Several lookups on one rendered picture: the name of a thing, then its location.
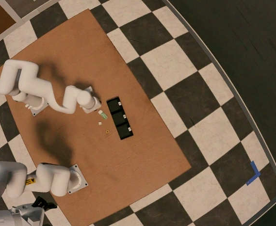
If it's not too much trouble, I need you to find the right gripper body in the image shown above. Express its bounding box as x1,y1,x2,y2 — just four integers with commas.
16,203,45,226

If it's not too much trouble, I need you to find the green and white eraser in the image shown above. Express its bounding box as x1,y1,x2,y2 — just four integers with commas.
98,110,107,119

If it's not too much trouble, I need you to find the black three-compartment bin rack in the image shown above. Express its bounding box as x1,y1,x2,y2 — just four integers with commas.
107,97,133,140

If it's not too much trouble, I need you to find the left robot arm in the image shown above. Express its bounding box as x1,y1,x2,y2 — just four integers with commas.
0,59,96,114

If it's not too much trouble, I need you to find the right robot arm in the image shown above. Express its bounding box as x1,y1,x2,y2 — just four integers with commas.
0,161,82,226

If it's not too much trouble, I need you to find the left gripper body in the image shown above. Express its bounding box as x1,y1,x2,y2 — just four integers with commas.
83,97,101,113

